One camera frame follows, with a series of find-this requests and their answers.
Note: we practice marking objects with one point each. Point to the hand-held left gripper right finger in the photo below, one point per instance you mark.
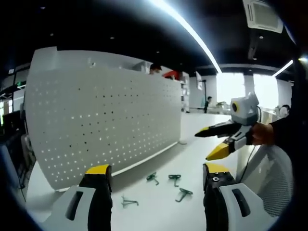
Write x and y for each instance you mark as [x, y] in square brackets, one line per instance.
[231, 204]

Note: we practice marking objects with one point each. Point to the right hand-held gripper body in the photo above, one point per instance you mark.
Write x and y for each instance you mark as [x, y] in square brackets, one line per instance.
[245, 111]

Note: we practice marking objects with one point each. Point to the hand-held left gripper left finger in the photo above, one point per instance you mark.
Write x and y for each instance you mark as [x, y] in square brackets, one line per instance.
[72, 207]

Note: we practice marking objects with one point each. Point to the green hook assembly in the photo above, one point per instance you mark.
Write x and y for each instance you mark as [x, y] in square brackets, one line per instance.
[175, 179]
[129, 203]
[152, 178]
[183, 194]

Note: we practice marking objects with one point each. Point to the white perforated mounting plate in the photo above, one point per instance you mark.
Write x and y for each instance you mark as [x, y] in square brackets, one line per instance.
[103, 120]

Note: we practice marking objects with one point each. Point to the person's right hand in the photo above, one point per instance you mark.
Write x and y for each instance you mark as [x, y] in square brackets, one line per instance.
[262, 134]

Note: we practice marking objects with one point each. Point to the black tripod stand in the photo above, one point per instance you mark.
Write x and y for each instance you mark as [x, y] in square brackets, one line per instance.
[204, 92]

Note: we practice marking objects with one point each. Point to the white mesh office chair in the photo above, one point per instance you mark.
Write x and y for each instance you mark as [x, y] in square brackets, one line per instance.
[272, 178]

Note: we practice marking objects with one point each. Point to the short ceiling light strip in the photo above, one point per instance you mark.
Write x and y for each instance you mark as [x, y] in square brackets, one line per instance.
[284, 68]

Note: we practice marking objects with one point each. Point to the black desk equipment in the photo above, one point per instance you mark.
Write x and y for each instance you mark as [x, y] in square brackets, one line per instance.
[12, 144]

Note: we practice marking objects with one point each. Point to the ceiling air conditioner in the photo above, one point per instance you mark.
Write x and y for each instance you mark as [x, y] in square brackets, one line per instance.
[263, 15]

